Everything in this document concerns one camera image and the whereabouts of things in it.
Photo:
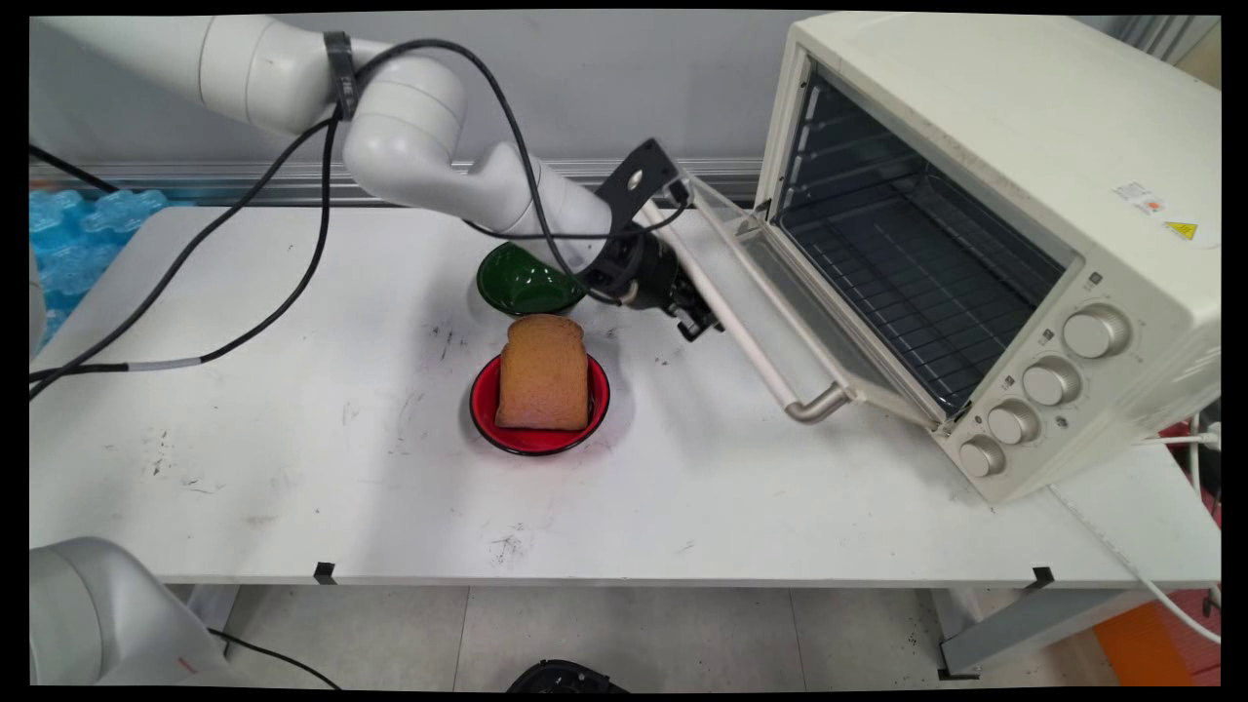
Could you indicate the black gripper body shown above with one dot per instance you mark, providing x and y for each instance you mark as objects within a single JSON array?
[{"x": 643, "y": 273}]

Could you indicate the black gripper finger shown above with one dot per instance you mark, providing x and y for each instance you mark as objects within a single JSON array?
[
  {"x": 700, "y": 328},
  {"x": 690, "y": 292}
]

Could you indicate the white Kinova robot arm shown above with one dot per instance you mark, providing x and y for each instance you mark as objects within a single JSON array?
[{"x": 409, "y": 117}]

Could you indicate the green bowl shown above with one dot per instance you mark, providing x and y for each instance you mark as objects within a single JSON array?
[{"x": 517, "y": 288}]

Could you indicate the brown bread slice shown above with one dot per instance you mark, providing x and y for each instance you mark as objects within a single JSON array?
[{"x": 543, "y": 375}]

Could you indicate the red plate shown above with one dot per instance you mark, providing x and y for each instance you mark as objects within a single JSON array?
[{"x": 536, "y": 442}]

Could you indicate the black round floor object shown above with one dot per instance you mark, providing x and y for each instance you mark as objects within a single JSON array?
[{"x": 565, "y": 678}]

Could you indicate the cream toaster oven body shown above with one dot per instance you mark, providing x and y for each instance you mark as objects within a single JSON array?
[{"x": 1024, "y": 117}]

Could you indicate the large silver oven knob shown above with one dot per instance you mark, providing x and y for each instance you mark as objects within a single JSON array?
[{"x": 1094, "y": 332}]

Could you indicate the black tape piece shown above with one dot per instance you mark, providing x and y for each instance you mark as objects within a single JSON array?
[
  {"x": 325, "y": 573},
  {"x": 1042, "y": 577}
]

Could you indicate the grey table leg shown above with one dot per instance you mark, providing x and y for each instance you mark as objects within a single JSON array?
[
  {"x": 210, "y": 606},
  {"x": 1033, "y": 624}
]

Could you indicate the white label sticker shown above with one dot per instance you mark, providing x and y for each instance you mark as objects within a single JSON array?
[{"x": 1139, "y": 198}]

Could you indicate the yellow warning sticker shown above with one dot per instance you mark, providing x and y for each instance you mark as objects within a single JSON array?
[{"x": 1181, "y": 231}]

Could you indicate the orange floor object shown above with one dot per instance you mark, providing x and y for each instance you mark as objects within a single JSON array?
[{"x": 1141, "y": 648}]

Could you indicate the blue water bottle pack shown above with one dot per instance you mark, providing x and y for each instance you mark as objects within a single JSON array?
[{"x": 73, "y": 244}]

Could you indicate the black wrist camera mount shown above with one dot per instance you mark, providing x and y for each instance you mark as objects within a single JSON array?
[{"x": 639, "y": 180}]

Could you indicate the aluminium rail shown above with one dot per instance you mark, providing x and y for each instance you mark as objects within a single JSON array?
[{"x": 244, "y": 180}]

